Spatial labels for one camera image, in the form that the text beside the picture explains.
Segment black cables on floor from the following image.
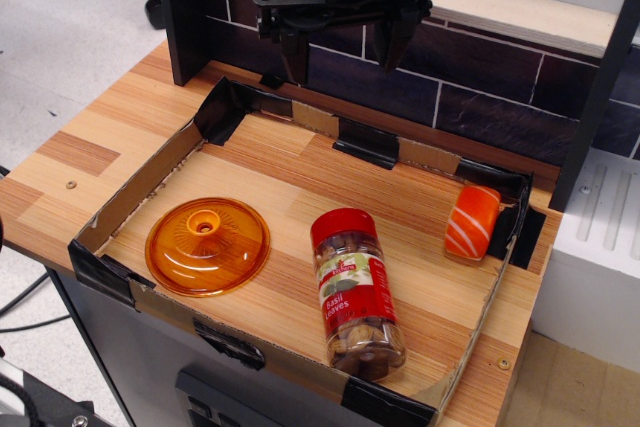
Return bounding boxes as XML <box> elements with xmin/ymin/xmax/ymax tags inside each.
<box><xmin>0</xmin><ymin>266</ymin><xmax>71</xmax><ymax>336</ymax></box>

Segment basil leaves bottle red cap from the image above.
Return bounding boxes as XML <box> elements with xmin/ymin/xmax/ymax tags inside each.
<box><xmin>310</xmin><ymin>208</ymin><xmax>406</xmax><ymax>381</ymax></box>

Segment black chair caster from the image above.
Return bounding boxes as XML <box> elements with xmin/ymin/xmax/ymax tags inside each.
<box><xmin>144</xmin><ymin>0</ymin><xmax>166</xmax><ymax>30</ymax></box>

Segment orange transparent pot lid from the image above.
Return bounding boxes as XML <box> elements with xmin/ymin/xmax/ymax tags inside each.
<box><xmin>145</xmin><ymin>197</ymin><xmax>270</xmax><ymax>297</ymax></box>

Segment salmon sushi toy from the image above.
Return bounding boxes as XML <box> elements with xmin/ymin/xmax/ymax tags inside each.
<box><xmin>444</xmin><ymin>185</ymin><xmax>502</xmax><ymax>261</ymax></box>

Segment dark brick backsplash shelf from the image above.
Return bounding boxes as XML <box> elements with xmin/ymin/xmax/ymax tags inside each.
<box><xmin>162</xmin><ymin>0</ymin><xmax>639</xmax><ymax>209</ymax></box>

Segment cardboard fence with black tape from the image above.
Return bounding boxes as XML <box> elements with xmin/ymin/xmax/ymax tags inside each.
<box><xmin>65</xmin><ymin>73</ymin><xmax>546</xmax><ymax>426</ymax></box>

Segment white ribbed side unit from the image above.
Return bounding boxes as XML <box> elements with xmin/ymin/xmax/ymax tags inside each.
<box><xmin>533</xmin><ymin>149</ymin><xmax>639</xmax><ymax>371</ymax></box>

